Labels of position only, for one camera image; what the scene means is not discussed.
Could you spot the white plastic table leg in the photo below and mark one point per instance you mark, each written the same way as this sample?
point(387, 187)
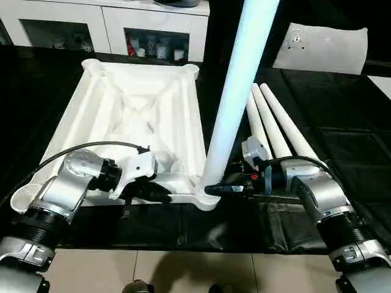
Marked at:
point(256, 125)
point(238, 91)
point(275, 125)
point(293, 125)

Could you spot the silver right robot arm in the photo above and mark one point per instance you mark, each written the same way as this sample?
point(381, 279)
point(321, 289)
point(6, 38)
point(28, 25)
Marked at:
point(330, 201)

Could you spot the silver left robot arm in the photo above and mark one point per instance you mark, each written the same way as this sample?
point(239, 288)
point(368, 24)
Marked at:
point(55, 195)

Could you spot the black work mat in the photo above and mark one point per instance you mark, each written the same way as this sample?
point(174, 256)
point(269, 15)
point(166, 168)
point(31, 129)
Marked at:
point(354, 134)

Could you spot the white flat panel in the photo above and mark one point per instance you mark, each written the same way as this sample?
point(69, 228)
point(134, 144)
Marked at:
point(324, 49)

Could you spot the white sheet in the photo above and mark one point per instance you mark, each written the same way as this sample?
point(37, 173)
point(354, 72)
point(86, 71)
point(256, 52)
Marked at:
point(382, 85)

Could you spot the white glass-door cabinet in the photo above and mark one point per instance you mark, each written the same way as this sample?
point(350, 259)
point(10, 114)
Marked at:
point(110, 24)

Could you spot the grey bag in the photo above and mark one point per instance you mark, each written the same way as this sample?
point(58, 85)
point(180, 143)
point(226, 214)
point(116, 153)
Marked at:
point(177, 2)

